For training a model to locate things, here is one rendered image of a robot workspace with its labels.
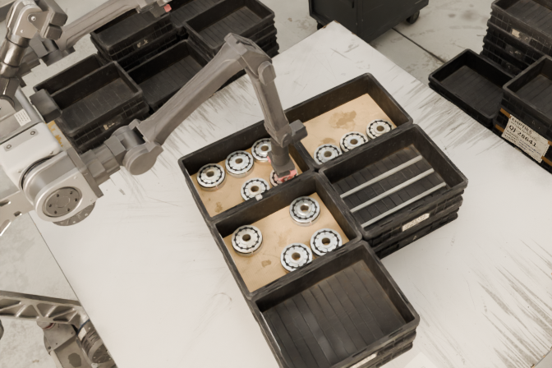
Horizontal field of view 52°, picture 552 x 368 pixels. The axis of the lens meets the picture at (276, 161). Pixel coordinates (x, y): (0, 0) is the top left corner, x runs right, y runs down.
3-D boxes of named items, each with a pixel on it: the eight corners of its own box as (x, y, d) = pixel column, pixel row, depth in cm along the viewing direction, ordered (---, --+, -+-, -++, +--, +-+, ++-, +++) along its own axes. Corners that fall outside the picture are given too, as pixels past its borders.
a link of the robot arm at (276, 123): (232, 48, 146) (257, 73, 142) (249, 35, 147) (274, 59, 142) (264, 129, 184) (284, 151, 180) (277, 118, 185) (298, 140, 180)
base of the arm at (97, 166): (84, 177, 142) (65, 148, 132) (112, 160, 144) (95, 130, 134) (99, 200, 137) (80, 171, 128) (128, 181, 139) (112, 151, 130)
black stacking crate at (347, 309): (300, 403, 160) (296, 393, 151) (254, 315, 177) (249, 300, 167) (418, 335, 167) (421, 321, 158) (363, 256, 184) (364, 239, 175)
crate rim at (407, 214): (364, 241, 177) (364, 237, 175) (316, 174, 194) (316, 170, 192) (470, 186, 185) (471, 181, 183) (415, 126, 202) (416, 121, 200)
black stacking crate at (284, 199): (253, 314, 177) (248, 299, 168) (216, 241, 194) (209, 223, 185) (363, 255, 185) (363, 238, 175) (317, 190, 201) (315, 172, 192)
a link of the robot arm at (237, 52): (236, 16, 139) (260, 40, 134) (255, 44, 151) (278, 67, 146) (102, 142, 139) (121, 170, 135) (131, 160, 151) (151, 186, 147)
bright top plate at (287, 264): (289, 277, 178) (289, 276, 177) (275, 252, 184) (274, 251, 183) (318, 263, 180) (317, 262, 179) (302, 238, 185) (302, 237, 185)
